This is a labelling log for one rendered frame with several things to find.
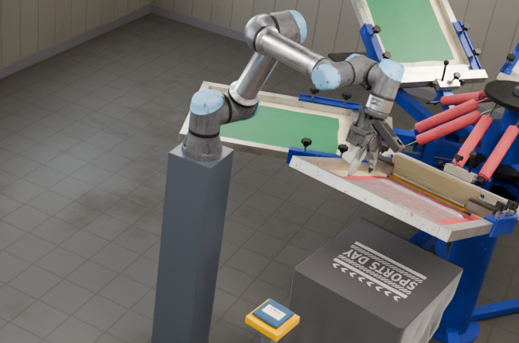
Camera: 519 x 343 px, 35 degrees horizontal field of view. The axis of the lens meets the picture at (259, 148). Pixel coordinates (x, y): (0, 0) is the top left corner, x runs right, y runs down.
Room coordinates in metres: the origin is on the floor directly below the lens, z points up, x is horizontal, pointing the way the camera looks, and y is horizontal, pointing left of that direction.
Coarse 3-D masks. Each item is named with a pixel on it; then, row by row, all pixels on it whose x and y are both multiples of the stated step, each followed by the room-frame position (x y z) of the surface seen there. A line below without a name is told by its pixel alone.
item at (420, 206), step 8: (392, 200) 2.40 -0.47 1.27; (400, 200) 2.45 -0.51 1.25; (408, 200) 2.50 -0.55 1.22; (416, 200) 2.56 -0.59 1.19; (432, 200) 2.68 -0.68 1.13; (416, 208) 2.41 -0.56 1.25; (424, 208) 2.46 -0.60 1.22; (432, 208) 2.52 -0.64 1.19; (432, 216) 2.36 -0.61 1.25; (440, 216) 2.41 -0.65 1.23; (448, 216) 2.46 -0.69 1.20; (464, 216) 2.57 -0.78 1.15; (472, 216) 2.63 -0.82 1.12; (448, 224) 2.32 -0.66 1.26
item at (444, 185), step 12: (396, 156) 2.80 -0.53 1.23; (396, 168) 2.77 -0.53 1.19; (408, 168) 2.76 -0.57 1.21; (420, 168) 2.74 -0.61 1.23; (420, 180) 2.72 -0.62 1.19; (432, 180) 2.70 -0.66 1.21; (444, 180) 2.68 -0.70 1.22; (444, 192) 2.66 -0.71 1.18; (456, 192) 2.64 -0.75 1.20; (468, 192) 2.63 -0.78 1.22; (480, 192) 2.63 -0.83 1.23
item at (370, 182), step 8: (344, 176) 2.53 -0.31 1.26; (352, 176) 2.58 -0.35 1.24; (360, 176) 2.64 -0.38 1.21; (368, 176) 2.70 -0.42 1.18; (376, 176) 2.76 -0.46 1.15; (360, 184) 2.48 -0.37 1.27; (368, 184) 2.54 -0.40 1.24; (376, 184) 2.59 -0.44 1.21; (384, 184) 2.65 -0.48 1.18; (400, 184) 2.78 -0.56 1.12; (376, 192) 2.43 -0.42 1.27; (384, 192) 2.48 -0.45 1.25; (392, 192) 2.54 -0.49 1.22; (400, 192) 2.59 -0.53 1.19; (416, 192) 2.72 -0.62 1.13
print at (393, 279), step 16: (352, 256) 2.49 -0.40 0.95; (368, 256) 2.51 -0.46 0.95; (384, 256) 2.52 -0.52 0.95; (352, 272) 2.40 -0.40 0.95; (368, 272) 2.41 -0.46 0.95; (384, 272) 2.43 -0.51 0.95; (400, 272) 2.44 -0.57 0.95; (416, 272) 2.46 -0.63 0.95; (384, 288) 2.33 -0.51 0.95; (400, 288) 2.35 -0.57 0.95
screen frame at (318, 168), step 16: (304, 160) 2.38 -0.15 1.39; (320, 160) 2.48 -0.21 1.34; (336, 160) 2.60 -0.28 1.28; (320, 176) 2.32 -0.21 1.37; (336, 176) 2.29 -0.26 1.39; (352, 192) 2.25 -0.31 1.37; (368, 192) 2.23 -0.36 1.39; (384, 208) 2.18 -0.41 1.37; (400, 208) 2.16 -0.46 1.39; (416, 224) 2.12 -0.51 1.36; (432, 224) 2.10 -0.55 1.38; (464, 224) 2.24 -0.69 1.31; (480, 224) 2.34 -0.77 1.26; (448, 240) 2.06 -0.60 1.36
